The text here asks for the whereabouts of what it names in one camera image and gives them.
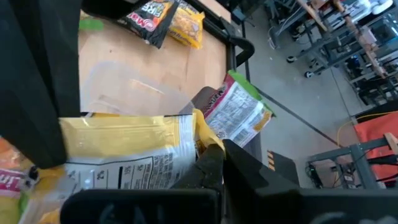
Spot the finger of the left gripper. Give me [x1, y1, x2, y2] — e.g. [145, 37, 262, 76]
[0, 118, 68, 170]

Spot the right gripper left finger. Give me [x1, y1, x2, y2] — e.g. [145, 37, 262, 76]
[172, 143, 225, 190]

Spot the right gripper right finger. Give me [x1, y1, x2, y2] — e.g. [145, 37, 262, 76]
[222, 139, 301, 190]

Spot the green Maruchan lime shrimp packet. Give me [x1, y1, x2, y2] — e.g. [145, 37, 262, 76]
[0, 136, 30, 224]
[203, 70, 276, 149]
[78, 18, 105, 32]

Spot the yellow Maruchan creamy chicken packet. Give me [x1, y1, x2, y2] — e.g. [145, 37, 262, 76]
[167, 0, 206, 50]
[18, 108, 226, 224]

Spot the black Maruchan fire noodle packet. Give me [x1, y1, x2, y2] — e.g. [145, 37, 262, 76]
[116, 0, 181, 49]

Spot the black hazard-striped floor mat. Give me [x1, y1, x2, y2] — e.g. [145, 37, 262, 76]
[266, 150, 301, 188]

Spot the clear plastic bin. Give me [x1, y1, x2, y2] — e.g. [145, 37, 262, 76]
[80, 60, 200, 118]

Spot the orange fabric panel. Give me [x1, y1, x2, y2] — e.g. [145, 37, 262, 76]
[354, 111, 398, 187]

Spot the metal cart with wooden rails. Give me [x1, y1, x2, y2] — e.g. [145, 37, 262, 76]
[264, 0, 398, 106]

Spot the yellow floor cable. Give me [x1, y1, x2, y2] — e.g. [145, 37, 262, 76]
[336, 111, 398, 147]

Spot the grey metal frame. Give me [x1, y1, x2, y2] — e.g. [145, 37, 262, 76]
[306, 136, 398, 190]

